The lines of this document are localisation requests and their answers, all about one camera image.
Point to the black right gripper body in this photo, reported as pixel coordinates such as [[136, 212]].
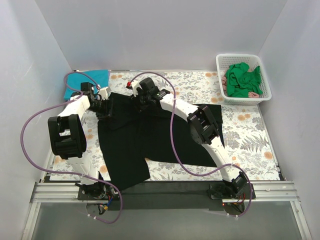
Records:
[[141, 101]]

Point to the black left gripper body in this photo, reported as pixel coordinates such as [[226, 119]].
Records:
[[105, 110]]

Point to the black t shirt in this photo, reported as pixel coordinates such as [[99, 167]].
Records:
[[128, 137]]

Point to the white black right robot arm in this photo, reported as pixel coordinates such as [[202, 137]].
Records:
[[203, 130]]

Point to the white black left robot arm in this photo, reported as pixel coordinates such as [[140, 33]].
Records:
[[67, 137]]

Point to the folded teal t shirt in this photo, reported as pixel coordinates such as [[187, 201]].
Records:
[[96, 77]]

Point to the white plastic laundry basket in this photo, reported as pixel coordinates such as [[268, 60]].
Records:
[[224, 60]]

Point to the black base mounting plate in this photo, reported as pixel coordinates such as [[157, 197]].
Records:
[[165, 195]]

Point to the green t shirt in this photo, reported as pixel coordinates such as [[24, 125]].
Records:
[[244, 67]]

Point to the floral patterned table mat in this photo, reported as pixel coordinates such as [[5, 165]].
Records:
[[244, 132]]

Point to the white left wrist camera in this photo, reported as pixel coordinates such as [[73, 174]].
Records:
[[103, 93]]

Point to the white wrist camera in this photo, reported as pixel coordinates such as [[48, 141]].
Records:
[[103, 93], [134, 86]]

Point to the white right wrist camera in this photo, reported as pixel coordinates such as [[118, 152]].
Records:
[[134, 86]]

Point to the aluminium frame rail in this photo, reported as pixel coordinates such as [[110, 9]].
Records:
[[265, 191]]

